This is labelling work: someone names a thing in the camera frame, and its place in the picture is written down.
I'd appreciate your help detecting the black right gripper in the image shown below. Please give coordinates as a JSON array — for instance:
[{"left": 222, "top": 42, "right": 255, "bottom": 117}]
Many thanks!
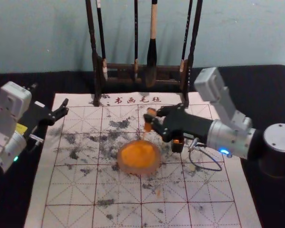
[{"left": 143, "top": 103, "right": 215, "bottom": 153}]

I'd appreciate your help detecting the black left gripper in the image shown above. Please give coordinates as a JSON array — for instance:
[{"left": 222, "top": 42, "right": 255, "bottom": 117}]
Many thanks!
[{"left": 14, "top": 98, "right": 70, "bottom": 143}]

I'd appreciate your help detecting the orange paint-covered brush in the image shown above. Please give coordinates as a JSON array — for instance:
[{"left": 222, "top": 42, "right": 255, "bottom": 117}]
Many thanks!
[{"left": 142, "top": 107, "right": 157, "bottom": 141}]

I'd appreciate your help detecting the round dish of orange paint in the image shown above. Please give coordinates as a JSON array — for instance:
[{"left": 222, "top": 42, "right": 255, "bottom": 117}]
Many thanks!
[{"left": 116, "top": 139, "right": 162, "bottom": 176}]

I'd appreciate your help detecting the dark wooden brush rack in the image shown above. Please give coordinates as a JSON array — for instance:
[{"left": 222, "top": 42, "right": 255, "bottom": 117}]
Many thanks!
[{"left": 85, "top": 0, "right": 204, "bottom": 108}]

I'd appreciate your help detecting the white felt mat red grid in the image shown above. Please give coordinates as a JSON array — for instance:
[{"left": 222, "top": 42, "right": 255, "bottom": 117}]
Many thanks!
[{"left": 23, "top": 91, "right": 262, "bottom": 228}]

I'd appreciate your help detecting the thin black calligraphy brush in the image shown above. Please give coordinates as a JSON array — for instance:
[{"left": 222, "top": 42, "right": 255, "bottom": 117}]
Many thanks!
[
  {"left": 179, "top": 0, "right": 193, "bottom": 73},
  {"left": 95, "top": 0, "right": 109, "bottom": 82},
  {"left": 133, "top": 0, "right": 140, "bottom": 81}
]

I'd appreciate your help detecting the black table cloth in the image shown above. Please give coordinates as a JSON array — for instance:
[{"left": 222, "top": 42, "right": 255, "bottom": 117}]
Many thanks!
[{"left": 0, "top": 64, "right": 285, "bottom": 228}]

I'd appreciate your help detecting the large tan-handled calligraphy brush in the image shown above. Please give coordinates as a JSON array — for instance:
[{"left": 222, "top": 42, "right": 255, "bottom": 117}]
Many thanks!
[{"left": 145, "top": 0, "right": 158, "bottom": 88}]

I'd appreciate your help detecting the right gripper thin dark cable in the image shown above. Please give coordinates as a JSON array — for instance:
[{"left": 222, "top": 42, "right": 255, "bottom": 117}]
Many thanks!
[{"left": 188, "top": 137, "right": 223, "bottom": 172}]

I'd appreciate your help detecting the pale wall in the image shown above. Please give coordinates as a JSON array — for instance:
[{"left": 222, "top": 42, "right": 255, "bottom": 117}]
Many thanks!
[{"left": 0, "top": 0, "right": 285, "bottom": 75}]

